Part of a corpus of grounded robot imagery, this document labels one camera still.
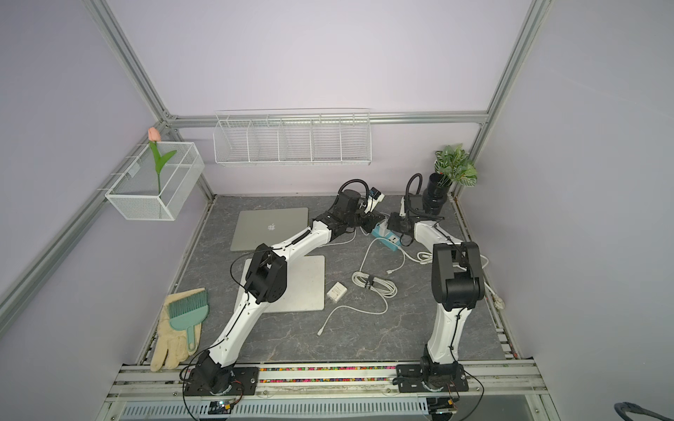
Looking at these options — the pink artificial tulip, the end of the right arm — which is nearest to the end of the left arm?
the end of the right arm

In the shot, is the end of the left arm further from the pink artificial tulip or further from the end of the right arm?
the pink artificial tulip

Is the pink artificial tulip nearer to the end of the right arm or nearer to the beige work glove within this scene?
the beige work glove

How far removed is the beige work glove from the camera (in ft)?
2.58

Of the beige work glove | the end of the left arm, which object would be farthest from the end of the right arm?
the beige work glove

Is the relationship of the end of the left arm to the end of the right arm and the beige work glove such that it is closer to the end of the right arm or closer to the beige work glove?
the end of the right arm
